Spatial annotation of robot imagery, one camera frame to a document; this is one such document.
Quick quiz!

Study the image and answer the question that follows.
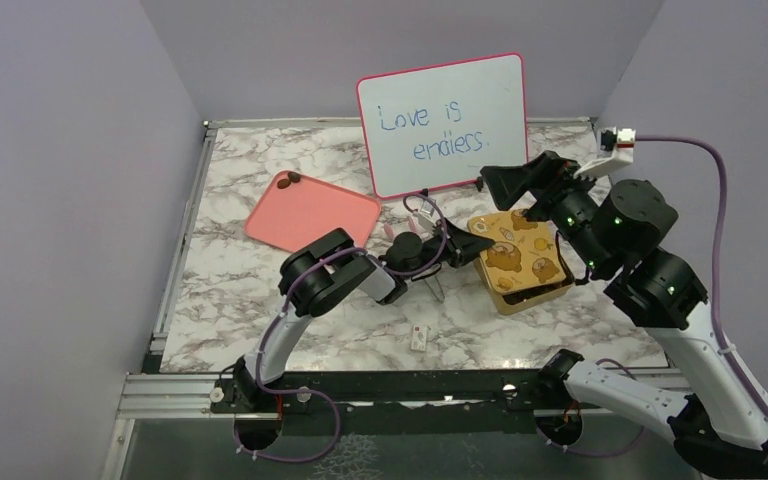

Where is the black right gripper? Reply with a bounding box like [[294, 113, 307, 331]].
[[482, 148, 613, 275]]

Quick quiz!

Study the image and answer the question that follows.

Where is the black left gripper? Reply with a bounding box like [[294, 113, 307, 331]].
[[401, 215, 492, 279]]

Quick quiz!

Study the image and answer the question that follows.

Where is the silver tin lid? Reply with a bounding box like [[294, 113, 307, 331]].
[[467, 209, 574, 304]]

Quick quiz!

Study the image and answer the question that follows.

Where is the pink plastic tray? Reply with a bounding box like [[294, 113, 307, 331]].
[[244, 170, 381, 252]]

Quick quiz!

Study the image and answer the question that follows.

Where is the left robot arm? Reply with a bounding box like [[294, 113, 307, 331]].
[[231, 220, 494, 411]]

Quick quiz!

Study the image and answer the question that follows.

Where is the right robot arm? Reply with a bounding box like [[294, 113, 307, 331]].
[[480, 151, 768, 479]]

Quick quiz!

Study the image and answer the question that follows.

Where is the gold chocolate box tray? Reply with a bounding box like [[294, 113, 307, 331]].
[[475, 264, 575, 316]]

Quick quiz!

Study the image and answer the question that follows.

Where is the small white red card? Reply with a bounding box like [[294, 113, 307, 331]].
[[410, 325, 428, 352]]

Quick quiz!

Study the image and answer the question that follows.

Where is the pink framed whiteboard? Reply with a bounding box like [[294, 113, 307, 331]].
[[355, 52, 529, 199]]

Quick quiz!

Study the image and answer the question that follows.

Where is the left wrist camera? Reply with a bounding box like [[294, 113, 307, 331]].
[[414, 201, 438, 235]]

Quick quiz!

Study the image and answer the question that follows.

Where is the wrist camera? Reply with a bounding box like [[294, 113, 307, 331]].
[[414, 201, 438, 235], [574, 126, 636, 179]]

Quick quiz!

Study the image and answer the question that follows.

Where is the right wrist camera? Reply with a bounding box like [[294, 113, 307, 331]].
[[574, 126, 636, 179]]

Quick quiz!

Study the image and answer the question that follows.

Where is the black metal base rail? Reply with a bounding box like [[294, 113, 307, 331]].
[[142, 367, 604, 439]]

